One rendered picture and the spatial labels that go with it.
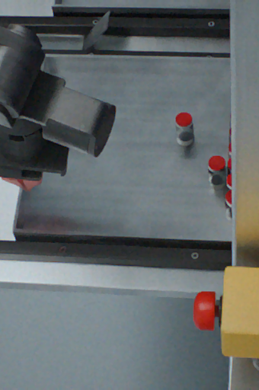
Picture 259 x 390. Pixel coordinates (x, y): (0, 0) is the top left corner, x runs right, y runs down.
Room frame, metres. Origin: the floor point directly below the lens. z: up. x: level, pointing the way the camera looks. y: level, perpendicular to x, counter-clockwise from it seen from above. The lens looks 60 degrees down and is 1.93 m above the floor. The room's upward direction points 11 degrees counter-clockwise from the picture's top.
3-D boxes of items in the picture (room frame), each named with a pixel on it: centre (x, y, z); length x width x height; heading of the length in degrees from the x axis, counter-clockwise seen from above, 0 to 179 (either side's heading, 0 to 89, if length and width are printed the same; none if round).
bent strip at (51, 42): (0.85, 0.05, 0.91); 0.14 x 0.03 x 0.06; 74
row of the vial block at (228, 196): (0.62, -0.14, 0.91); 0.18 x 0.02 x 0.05; 165
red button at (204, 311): (0.38, -0.06, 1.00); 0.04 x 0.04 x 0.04; 75
